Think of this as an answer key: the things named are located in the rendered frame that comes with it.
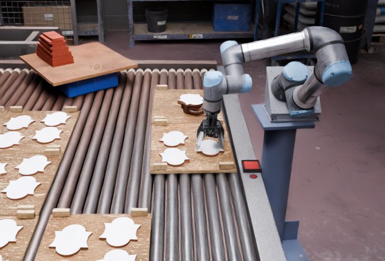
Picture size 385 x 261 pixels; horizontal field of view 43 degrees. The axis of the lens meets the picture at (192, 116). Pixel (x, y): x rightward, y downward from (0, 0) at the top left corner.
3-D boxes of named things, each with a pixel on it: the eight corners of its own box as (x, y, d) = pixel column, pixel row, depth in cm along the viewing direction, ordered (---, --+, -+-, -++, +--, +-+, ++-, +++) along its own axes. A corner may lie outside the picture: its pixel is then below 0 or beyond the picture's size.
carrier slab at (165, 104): (217, 92, 272) (217, 89, 271) (223, 125, 235) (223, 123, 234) (154, 91, 271) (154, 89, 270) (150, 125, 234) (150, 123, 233)
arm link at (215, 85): (227, 76, 190) (206, 78, 188) (226, 101, 195) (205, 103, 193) (222, 68, 196) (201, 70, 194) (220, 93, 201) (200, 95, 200)
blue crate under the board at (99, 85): (95, 69, 299) (94, 54, 294) (120, 86, 277) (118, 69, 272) (46, 80, 282) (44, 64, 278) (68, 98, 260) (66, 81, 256)
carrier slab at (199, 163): (224, 126, 235) (224, 123, 234) (236, 172, 198) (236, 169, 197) (152, 127, 233) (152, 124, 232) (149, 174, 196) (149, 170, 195)
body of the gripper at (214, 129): (202, 140, 200) (203, 113, 195) (201, 129, 208) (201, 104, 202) (221, 139, 201) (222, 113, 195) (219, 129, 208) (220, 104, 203)
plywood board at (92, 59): (97, 44, 312) (97, 41, 311) (137, 67, 276) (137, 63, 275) (19, 59, 285) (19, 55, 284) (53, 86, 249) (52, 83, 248)
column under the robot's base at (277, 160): (288, 220, 317) (304, 98, 278) (308, 261, 283) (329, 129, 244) (231, 224, 312) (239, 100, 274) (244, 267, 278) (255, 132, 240)
